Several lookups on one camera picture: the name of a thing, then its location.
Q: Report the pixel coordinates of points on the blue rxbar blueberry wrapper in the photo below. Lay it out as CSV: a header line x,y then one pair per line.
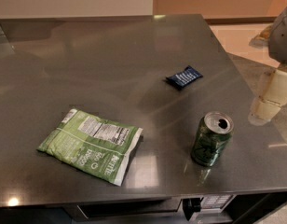
x,y
184,78

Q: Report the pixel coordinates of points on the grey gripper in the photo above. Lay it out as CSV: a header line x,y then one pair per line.
x,y
281,36

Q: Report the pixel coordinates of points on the green soda can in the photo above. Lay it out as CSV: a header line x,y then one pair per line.
x,y
215,131

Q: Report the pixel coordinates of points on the green kettle chips bag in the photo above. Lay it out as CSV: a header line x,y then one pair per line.
x,y
96,146

